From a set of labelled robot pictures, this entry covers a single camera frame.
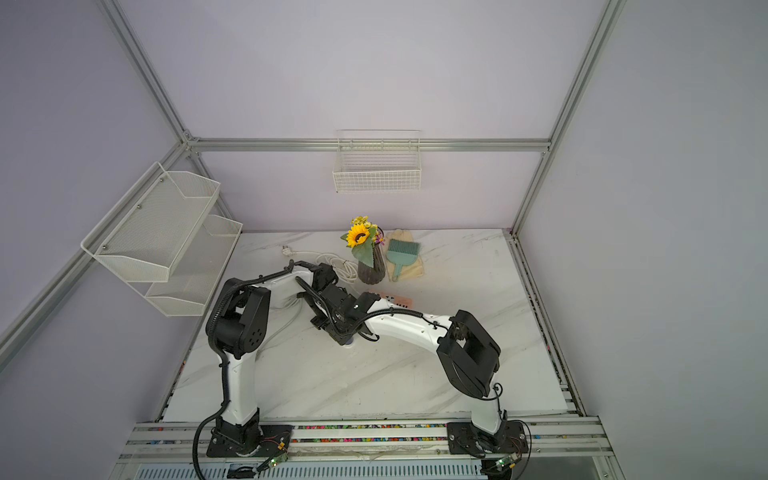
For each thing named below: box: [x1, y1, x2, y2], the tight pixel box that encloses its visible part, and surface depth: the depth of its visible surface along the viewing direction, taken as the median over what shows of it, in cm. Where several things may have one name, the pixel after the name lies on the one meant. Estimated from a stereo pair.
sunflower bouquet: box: [340, 216, 385, 268], surface depth 88 cm
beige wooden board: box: [386, 229, 424, 282], surface depth 110 cm
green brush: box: [386, 239, 421, 282], surface depth 113 cm
